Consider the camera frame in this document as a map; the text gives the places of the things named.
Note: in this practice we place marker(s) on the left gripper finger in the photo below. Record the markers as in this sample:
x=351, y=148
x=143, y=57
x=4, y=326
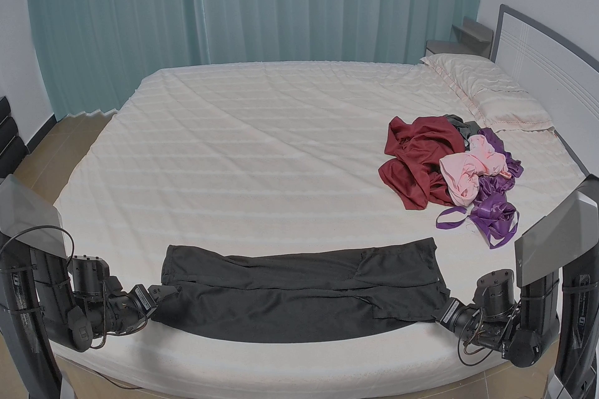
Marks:
x=164, y=293

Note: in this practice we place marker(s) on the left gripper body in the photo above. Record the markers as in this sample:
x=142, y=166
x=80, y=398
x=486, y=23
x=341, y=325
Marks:
x=145, y=301

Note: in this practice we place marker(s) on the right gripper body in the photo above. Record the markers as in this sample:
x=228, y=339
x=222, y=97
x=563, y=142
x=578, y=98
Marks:
x=454, y=315

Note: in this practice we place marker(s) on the black T-shirt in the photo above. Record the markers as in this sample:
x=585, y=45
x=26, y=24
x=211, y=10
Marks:
x=304, y=294

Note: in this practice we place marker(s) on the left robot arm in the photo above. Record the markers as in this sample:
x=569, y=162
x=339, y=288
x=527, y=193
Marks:
x=47, y=294

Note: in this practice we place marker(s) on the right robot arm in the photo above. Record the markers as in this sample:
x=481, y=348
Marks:
x=538, y=303

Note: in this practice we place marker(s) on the bed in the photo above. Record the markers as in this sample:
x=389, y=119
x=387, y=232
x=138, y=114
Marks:
x=257, y=140

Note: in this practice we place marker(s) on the purple garment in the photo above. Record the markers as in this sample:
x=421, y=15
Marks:
x=491, y=210

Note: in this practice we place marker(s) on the pink garment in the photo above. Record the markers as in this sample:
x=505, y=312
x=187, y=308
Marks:
x=463, y=177

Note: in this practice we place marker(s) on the dark red garment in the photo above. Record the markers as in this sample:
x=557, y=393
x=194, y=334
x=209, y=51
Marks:
x=416, y=158

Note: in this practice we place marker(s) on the grey garment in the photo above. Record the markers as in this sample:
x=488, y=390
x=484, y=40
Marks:
x=463, y=126

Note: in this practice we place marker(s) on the black chest of drawers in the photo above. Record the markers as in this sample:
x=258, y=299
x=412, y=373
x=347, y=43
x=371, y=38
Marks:
x=11, y=140

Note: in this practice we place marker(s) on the cream pillow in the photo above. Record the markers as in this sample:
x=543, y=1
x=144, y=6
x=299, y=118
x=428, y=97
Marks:
x=491, y=93

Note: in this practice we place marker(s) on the grey bedside table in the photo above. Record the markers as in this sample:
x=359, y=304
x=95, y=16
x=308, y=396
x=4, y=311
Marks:
x=447, y=46

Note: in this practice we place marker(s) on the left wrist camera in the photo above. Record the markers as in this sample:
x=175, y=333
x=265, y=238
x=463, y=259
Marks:
x=113, y=285

